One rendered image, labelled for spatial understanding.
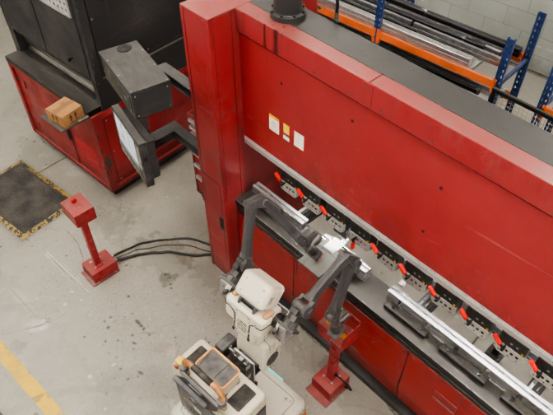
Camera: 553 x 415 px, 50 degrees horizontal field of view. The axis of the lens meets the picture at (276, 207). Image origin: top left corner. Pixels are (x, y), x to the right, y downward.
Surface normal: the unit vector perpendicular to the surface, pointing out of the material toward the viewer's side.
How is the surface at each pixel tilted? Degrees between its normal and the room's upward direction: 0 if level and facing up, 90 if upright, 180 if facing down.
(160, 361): 0
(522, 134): 0
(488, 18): 90
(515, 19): 90
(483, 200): 90
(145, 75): 1
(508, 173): 90
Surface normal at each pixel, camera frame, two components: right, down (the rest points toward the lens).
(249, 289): -0.50, -0.07
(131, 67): 0.00, -0.68
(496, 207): -0.73, 0.50
